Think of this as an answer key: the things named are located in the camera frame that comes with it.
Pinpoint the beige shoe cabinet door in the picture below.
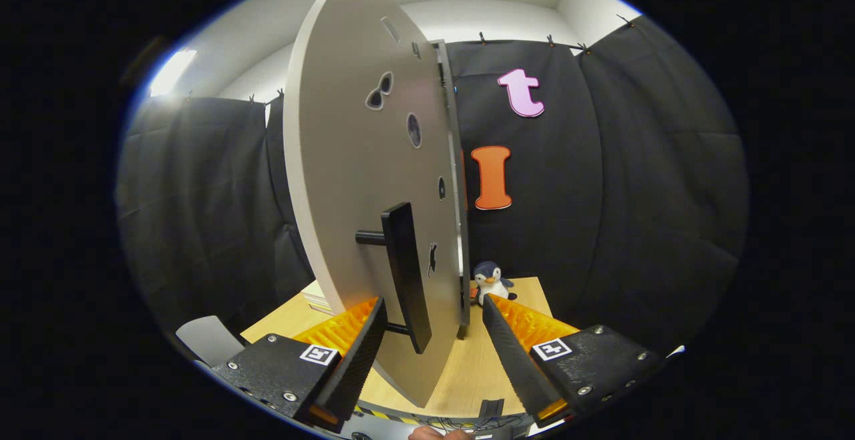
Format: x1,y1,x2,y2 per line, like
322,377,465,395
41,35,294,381
283,0,462,409

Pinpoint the black door handle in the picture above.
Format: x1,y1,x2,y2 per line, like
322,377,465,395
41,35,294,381
355,202,433,355

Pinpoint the black cable bundle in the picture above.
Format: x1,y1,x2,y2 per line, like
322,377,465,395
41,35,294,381
427,413,535,435

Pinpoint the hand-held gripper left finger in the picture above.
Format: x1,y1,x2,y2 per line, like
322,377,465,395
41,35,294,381
212,296,388,433

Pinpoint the black backdrop cloth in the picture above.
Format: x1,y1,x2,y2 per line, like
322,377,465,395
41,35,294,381
115,15,749,361

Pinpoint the penguin plush toy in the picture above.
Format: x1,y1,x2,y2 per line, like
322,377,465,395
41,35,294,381
471,261,518,306

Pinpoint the black yellow striped tape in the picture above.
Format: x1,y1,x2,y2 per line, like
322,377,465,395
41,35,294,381
354,405,435,427

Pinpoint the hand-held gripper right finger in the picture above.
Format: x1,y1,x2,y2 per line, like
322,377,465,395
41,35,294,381
481,294,669,427

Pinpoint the row of black cloth clips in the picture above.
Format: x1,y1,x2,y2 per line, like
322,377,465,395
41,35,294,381
184,15,635,103

